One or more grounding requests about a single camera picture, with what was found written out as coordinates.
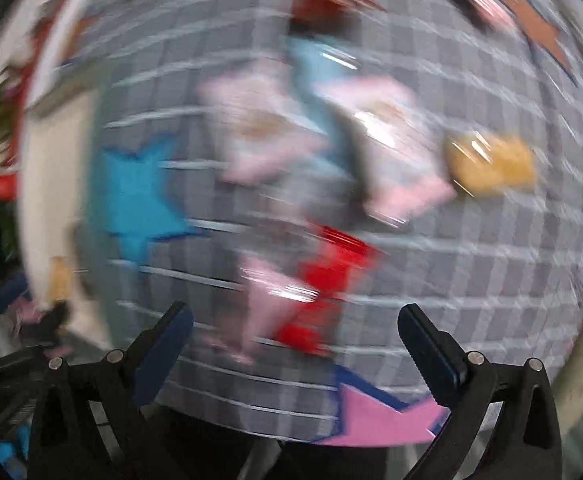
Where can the pink soft packet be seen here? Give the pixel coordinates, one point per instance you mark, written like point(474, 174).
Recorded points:
point(267, 300)

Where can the red crinkled snack packet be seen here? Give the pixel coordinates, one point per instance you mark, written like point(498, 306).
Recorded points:
point(327, 14)

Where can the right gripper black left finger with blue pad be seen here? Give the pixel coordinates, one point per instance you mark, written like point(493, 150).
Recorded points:
point(65, 442)

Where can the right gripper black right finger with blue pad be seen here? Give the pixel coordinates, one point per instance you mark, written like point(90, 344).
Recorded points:
point(525, 442)

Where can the golden biscuit clear packet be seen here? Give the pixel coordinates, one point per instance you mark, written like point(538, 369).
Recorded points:
point(487, 164)

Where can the large pink white snack packet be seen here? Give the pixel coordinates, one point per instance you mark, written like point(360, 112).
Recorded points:
point(400, 157)

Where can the red candy packet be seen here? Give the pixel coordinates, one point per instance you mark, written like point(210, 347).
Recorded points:
point(341, 261)

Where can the white red shelf unit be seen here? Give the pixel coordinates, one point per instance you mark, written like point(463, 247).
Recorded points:
point(52, 173)

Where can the small pink white snack packet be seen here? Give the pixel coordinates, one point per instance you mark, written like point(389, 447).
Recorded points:
point(255, 123)

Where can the light blue snack packet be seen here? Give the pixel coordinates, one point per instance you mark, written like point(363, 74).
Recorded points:
point(317, 61)

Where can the grey grid patterned cloth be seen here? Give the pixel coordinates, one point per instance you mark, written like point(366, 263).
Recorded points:
point(503, 275)

